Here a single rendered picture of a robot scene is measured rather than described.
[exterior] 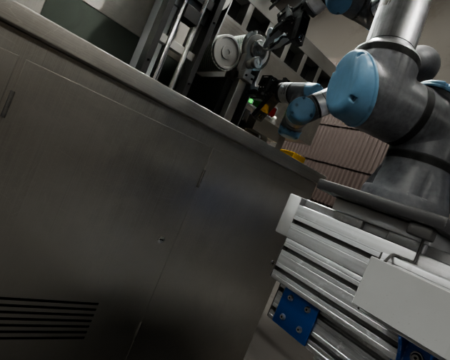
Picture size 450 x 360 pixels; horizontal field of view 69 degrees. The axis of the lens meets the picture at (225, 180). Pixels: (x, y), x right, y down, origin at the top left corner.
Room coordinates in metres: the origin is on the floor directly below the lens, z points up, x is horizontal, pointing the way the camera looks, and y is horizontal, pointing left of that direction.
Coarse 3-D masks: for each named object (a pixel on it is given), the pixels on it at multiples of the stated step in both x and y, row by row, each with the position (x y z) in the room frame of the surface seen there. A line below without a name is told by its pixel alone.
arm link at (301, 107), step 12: (420, 48) 0.94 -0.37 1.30; (432, 48) 0.96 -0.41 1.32; (432, 60) 0.93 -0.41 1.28; (420, 72) 0.93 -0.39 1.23; (432, 72) 0.95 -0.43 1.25; (300, 96) 0.93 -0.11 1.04; (312, 96) 0.95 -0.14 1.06; (324, 96) 0.94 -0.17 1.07; (288, 108) 0.95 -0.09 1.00; (300, 108) 0.93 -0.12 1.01; (312, 108) 0.92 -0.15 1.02; (324, 108) 0.95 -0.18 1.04; (288, 120) 0.99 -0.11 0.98; (300, 120) 0.93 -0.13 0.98; (312, 120) 0.97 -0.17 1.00
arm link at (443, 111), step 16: (432, 80) 0.59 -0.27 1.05; (432, 96) 0.55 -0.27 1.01; (448, 96) 0.56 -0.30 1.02; (432, 112) 0.55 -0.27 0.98; (448, 112) 0.55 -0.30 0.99; (416, 128) 0.55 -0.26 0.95; (432, 128) 0.55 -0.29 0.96; (448, 128) 0.55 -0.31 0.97; (400, 144) 0.59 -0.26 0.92; (416, 144) 0.57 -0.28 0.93; (432, 144) 0.56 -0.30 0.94; (448, 144) 0.56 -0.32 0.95; (448, 160) 0.56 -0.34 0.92
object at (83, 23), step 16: (48, 0) 1.13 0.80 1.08; (64, 0) 1.16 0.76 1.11; (80, 0) 1.19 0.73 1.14; (48, 16) 1.14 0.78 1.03; (64, 16) 1.17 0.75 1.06; (80, 16) 1.20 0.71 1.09; (96, 16) 1.23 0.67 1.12; (80, 32) 1.21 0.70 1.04; (96, 32) 1.24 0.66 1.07; (112, 32) 1.27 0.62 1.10; (128, 32) 1.31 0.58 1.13; (112, 48) 1.29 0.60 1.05; (128, 48) 1.32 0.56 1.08; (176, 64) 1.45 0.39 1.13; (160, 80) 1.43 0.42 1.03
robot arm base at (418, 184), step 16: (384, 160) 0.62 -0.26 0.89; (400, 160) 0.58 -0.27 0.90; (416, 160) 0.56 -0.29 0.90; (432, 160) 0.56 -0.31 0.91; (384, 176) 0.58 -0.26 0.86; (400, 176) 0.57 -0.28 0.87; (416, 176) 0.55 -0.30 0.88; (432, 176) 0.55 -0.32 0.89; (448, 176) 0.56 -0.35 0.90; (368, 192) 0.60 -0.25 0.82; (384, 192) 0.57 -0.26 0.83; (400, 192) 0.55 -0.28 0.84; (416, 192) 0.55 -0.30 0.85; (432, 192) 0.55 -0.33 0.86; (448, 192) 0.56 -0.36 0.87; (432, 208) 0.54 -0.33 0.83; (448, 208) 0.56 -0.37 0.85
